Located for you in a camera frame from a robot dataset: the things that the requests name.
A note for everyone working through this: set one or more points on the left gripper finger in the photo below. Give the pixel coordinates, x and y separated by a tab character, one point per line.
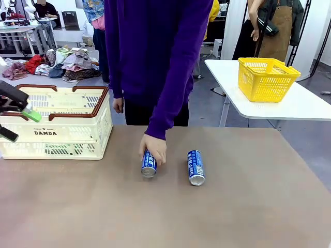
13	95
9	134

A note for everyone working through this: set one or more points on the blue drink can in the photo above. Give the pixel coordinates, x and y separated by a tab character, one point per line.
196	168
149	168

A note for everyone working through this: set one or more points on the person's right forearm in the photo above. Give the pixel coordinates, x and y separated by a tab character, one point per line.
117	87

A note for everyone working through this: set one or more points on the person's left forearm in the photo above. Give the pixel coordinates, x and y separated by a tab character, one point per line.
165	113

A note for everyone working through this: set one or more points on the yellow plastic basket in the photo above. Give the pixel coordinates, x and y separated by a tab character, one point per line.
271	90

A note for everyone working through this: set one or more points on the person's right hand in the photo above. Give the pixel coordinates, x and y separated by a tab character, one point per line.
118	105

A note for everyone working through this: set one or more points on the person's left hand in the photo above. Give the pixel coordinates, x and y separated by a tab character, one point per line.
155	146

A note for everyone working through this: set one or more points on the grey work table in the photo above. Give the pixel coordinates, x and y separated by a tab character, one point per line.
23	29

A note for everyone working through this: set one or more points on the pile of mixed clothes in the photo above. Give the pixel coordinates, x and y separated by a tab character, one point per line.
77	62

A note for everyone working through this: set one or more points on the seated person in black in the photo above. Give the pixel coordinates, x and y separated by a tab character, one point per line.
46	11

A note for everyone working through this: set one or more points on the mannequin in floral shirt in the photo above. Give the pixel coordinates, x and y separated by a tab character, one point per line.
90	10

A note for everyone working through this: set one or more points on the person in purple hoodie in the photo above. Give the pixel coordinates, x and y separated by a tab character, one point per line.
155	51

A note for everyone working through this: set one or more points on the person in yellow jacket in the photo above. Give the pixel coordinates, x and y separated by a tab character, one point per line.
214	13

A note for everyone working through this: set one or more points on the white partition panel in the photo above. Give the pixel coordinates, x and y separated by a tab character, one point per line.
232	25

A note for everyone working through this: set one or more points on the black hanging garment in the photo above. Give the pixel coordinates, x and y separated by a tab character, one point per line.
244	44

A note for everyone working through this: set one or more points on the white side table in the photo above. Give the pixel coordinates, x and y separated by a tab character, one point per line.
284	111

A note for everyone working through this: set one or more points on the mannequin with brown apron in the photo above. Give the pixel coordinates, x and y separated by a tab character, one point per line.
279	31

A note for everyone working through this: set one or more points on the black tripod stand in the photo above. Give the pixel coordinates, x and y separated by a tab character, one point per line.
294	53

